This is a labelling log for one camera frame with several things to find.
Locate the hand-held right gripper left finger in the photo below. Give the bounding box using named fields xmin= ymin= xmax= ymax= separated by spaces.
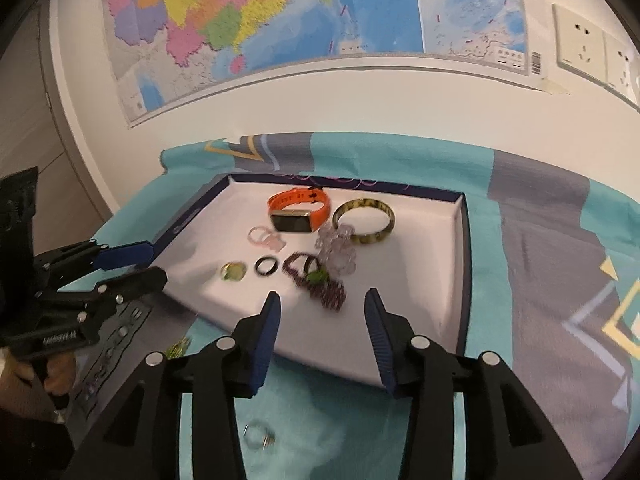
xmin=67 ymin=291 xmax=282 ymax=480

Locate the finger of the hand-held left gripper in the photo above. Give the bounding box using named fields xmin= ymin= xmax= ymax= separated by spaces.
xmin=42 ymin=266 xmax=168 ymax=328
xmin=35 ymin=241 xmax=156 ymax=288

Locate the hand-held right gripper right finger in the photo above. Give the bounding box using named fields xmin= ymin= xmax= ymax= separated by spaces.
xmin=364 ymin=287 xmax=583 ymax=480

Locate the dark blue shallow box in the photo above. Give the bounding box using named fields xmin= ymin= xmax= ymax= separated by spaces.
xmin=150 ymin=172 xmax=473 ymax=391

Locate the purple beaded bracelet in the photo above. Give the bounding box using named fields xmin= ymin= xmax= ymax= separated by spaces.
xmin=282 ymin=252 xmax=348 ymax=312

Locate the clear bead bracelet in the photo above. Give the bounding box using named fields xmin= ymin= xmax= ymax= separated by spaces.
xmin=316 ymin=224 xmax=358 ymax=276

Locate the pink bracelet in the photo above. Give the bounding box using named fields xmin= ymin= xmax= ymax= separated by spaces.
xmin=247 ymin=225 xmax=287 ymax=255

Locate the person's left forearm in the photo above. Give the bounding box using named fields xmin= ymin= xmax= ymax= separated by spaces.
xmin=0 ymin=402 xmax=78 ymax=480

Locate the person's left hand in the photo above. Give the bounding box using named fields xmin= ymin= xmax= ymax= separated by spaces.
xmin=0 ymin=351 xmax=77 ymax=416

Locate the black earring display card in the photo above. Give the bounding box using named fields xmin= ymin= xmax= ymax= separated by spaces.
xmin=75 ymin=297 xmax=153 ymax=421

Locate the gold bangle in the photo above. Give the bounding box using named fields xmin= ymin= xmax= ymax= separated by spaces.
xmin=331 ymin=198 xmax=397 ymax=247

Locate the orange smartwatch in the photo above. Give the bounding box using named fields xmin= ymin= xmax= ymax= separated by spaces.
xmin=267 ymin=186 xmax=332 ymax=234

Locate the grey wooden door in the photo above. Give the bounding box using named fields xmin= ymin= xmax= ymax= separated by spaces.
xmin=0 ymin=0 xmax=116 ymax=221

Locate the teal grey printed tablecloth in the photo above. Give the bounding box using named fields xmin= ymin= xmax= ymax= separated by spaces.
xmin=95 ymin=132 xmax=640 ymax=480

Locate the small green bead ring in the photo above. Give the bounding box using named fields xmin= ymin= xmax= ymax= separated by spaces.
xmin=165 ymin=337 xmax=193 ymax=360

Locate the silver ring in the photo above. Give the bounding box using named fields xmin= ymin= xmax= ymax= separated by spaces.
xmin=242 ymin=422 xmax=277 ymax=448

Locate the colourful wall map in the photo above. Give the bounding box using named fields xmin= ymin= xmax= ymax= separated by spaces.
xmin=102 ymin=0 xmax=531 ymax=128

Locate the white wall socket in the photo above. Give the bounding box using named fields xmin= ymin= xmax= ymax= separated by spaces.
xmin=602 ymin=30 xmax=640 ymax=108
xmin=552 ymin=4 xmax=608 ymax=83

